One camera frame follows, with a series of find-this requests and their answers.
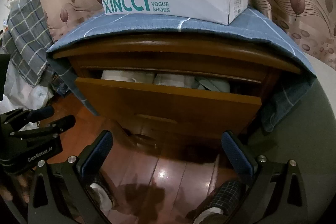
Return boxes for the white padded bra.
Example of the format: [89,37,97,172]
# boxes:
[192,77,231,93]

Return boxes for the cream lace bra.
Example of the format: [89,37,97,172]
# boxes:
[101,70,155,84]

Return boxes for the left slipper foot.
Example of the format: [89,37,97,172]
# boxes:
[88,178,116,212]

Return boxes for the grey plaid fabric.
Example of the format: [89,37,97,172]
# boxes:
[2,0,54,88]

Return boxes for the grey bed mattress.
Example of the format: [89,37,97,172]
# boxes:
[266,56,335,223]

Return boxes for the brown wooden nightstand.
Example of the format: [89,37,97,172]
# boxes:
[52,36,301,156]

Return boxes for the wooden drawer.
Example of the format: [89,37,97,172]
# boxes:
[75,77,261,139]

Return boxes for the right checked slipper foot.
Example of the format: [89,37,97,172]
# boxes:
[193,180,245,223]

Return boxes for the blue checked cloth cover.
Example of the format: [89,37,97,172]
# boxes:
[47,7,317,132]

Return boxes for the grey beige underwear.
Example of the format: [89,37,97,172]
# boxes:
[153,74,195,88]

